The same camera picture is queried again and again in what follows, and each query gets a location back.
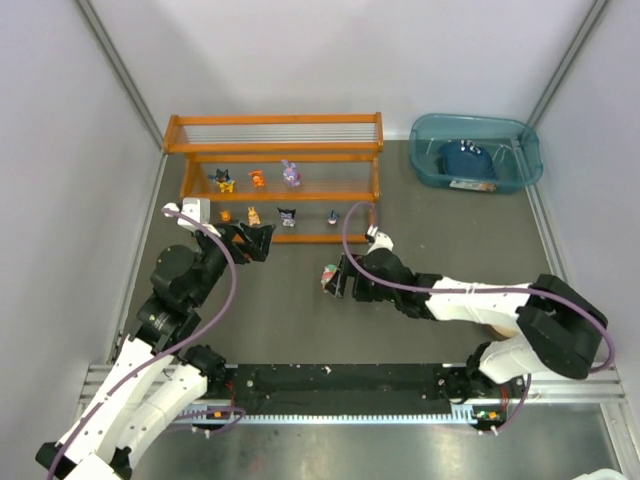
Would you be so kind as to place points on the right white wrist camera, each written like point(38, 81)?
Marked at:
point(376, 239)

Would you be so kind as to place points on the round wooden disc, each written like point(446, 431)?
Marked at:
point(500, 333)

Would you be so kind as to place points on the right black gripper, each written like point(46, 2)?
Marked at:
point(347, 280)

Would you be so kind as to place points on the black yellow dog toy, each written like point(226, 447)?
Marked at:
point(222, 179)

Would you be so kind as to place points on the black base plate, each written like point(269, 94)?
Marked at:
point(336, 389)

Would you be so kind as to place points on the orange tiger toy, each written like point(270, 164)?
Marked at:
point(257, 178)

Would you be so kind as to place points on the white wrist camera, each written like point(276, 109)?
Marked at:
point(376, 239)
point(196, 209)

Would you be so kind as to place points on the grey slotted cable duct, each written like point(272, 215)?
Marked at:
point(217, 416)

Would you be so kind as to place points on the black purple cat toy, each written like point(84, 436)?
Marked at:
point(287, 217)

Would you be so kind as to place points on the purple bunny toy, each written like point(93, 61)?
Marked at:
point(291, 175)

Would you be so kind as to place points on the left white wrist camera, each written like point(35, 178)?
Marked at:
point(196, 209)

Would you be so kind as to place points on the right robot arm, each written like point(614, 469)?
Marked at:
point(546, 326)

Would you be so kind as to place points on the orange wooden shelf rack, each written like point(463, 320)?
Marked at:
point(337, 157)

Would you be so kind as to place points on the red green carrot toy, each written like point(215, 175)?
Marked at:
point(328, 273)

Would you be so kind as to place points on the yellow bear toy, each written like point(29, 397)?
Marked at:
point(225, 216)

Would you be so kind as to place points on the label card in tub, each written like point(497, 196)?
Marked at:
point(473, 185)

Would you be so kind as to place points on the orange rabbit toy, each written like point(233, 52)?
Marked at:
point(253, 216)

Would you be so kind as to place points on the small blue shark toy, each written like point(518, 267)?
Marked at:
point(332, 218)

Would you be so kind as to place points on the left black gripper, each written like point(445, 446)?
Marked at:
point(239, 242)

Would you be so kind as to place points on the teal plastic tub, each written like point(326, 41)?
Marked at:
point(513, 145)

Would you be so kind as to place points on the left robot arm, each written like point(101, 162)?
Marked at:
point(160, 369)

